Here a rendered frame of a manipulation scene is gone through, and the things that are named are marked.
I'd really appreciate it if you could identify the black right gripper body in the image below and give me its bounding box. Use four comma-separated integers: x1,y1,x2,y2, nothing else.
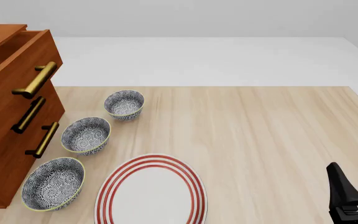
329,204,358,224

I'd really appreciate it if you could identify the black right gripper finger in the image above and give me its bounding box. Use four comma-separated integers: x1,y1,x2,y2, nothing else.
326,161,358,209

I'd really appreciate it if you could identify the wooden drawer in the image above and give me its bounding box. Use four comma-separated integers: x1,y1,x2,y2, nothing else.
0,96,66,208
0,78,62,178

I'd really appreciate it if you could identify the wooden drawer pulled out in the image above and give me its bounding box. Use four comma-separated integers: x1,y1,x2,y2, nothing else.
0,29,63,142

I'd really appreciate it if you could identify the white plate with red rings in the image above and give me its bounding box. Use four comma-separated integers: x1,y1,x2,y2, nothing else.
93,152,209,224

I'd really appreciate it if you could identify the blue patterned bowl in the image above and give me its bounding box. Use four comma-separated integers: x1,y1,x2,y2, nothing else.
21,157,86,213
60,116,112,157
104,90,145,123

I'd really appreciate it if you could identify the brass drawer handle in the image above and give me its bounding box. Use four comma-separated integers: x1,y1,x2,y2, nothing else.
11,95,47,134
11,61,58,100
24,121,60,159

